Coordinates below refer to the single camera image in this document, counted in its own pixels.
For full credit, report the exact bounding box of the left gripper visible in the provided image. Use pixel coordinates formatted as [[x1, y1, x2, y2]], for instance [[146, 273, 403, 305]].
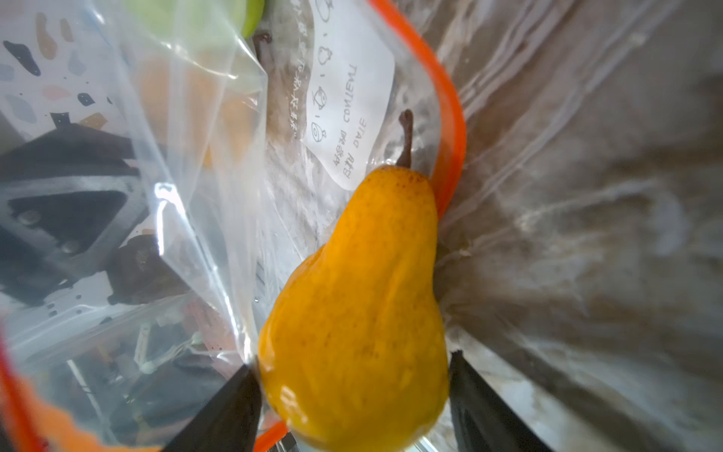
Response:
[[1, 124, 186, 306]]

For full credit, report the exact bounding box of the yellow lemon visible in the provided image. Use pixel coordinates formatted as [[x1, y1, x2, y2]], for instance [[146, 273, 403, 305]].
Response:
[[137, 58, 261, 169]]

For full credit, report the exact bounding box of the clear red zip-top bag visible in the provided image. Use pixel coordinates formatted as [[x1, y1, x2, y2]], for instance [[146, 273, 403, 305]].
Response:
[[1, 1, 464, 451]]

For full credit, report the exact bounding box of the green lime fruit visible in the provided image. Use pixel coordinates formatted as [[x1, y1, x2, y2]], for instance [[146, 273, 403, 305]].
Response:
[[124, 0, 265, 43]]

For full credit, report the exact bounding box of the orange fruit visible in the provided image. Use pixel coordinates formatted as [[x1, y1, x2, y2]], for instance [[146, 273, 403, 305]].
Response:
[[256, 108, 451, 452]]

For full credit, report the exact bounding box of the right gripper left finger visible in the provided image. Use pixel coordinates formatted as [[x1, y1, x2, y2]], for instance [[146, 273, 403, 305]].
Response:
[[162, 365, 263, 452]]

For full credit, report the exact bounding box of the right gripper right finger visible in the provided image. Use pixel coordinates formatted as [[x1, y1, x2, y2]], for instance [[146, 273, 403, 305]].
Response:
[[449, 350, 551, 452]]

